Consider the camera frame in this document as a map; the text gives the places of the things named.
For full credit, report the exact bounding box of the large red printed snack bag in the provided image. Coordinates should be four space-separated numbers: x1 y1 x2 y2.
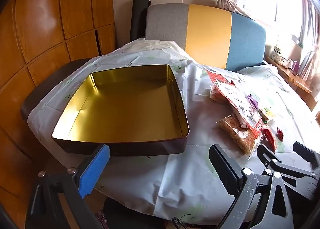
206 70 263 142

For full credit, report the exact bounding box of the wooden wardrobe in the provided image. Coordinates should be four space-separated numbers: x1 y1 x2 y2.
0 0 118 219

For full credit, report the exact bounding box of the white cloud-print tablecloth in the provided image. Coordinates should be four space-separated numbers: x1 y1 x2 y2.
27 39 320 224

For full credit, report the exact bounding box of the red gold snack packet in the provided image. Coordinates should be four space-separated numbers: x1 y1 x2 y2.
261 126 278 152

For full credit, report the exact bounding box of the sheer curtain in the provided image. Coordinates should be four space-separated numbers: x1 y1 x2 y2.
297 0 320 74

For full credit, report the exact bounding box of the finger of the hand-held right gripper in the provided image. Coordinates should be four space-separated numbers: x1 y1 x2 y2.
256 144 320 201
292 141 320 169

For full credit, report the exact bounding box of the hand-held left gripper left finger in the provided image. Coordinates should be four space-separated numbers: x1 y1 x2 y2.
25 143 110 229

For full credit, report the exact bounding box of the brown tin box gold inside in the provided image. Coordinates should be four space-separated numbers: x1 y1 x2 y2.
51 64 189 157

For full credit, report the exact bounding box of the patterned tissue box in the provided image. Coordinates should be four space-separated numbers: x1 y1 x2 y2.
276 55 290 67

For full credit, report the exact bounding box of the black rolled mat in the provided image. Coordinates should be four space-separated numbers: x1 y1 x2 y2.
130 0 150 42

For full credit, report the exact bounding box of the green yellow cracker packet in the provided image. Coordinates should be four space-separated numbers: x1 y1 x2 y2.
259 106 277 121

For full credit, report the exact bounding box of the clear rice crisp packet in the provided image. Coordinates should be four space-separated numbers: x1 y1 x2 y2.
216 114 263 154
210 86 227 102

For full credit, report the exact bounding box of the purple snack packet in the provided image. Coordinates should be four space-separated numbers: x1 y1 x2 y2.
246 94 259 109

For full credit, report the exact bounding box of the grey yellow blue chair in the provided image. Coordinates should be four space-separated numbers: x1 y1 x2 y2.
145 3 267 72

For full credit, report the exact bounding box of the black cable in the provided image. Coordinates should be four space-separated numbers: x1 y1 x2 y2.
172 216 192 229

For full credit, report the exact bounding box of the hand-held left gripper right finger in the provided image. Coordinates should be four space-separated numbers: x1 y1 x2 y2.
209 144 294 229

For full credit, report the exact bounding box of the small white box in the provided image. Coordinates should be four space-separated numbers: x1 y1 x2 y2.
271 46 283 61

